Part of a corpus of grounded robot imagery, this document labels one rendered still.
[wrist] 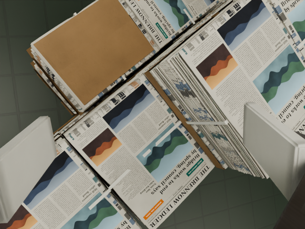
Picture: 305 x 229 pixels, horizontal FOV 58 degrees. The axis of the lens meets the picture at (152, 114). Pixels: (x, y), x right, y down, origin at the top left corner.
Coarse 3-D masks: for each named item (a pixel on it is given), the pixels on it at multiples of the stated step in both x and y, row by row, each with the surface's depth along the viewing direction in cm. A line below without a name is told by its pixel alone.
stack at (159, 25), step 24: (96, 0) 99; (120, 0) 103; (144, 0) 106; (168, 0) 110; (192, 0) 113; (216, 0) 118; (144, 24) 106; (168, 24) 109; (48, 72) 102; (72, 96) 99; (96, 96) 98
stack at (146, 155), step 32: (192, 32) 87; (128, 96) 79; (160, 96) 82; (96, 128) 75; (128, 128) 78; (160, 128) 82; (64, 160) 72; (96, 160) 75; (128, 160) 78; (160, 160) 82; (192, 160) 85; (32, 192) 69; (64, 192) 72; (96, 192) 75; (128, 192) 78; (160, 192) 81; (0, 224) 67; (32, 224) 69; (64, 224) 72; (96, 224) 75; (128, 224) 78
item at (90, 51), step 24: (72, 24) 96; (96, 24) 99; (120, 24) 102; (48, 48) 93; (72, 48) 96; (96, 48) 99; (120, 48) 102; (144, 48) 105; (72, 72) 95; (96, 72) 98; (120, 72) 101
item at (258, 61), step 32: (256, 0) 66; (224, 32) 62; (256, 32) 66; (192, 64) 59; (224, 64) 62; (256, 64) 65; (288, 64) 69; (224, 96) 62; (256, 96) 65; (288, 96) 68
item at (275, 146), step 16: (256, 112) 16; (256, 128) 16; (272, 128) 14; (288, 128) 13; (256, 144) 16; (272, 144) 14; (288, 144) 12; (304, 144) 12; (256, 160) 16; (272, 160) 14; (288, 160) 12; (304, 160) 12; (272, 176) 14; (288, 176) 12; (288, 192) 13
